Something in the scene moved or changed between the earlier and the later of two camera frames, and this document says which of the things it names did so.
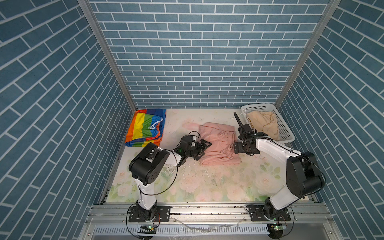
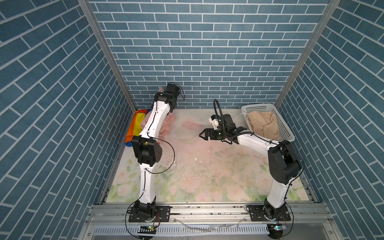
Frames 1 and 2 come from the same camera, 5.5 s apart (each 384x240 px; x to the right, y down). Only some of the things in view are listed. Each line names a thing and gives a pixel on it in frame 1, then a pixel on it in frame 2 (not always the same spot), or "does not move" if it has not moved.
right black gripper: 237,146 to 211,134
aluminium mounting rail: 309,222 does not move
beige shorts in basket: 265,122 does not move
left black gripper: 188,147 to 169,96
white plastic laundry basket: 285,133 does not move
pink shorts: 221,151 to 169,121
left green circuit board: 148,229 does not move
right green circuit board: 277,226 does not move
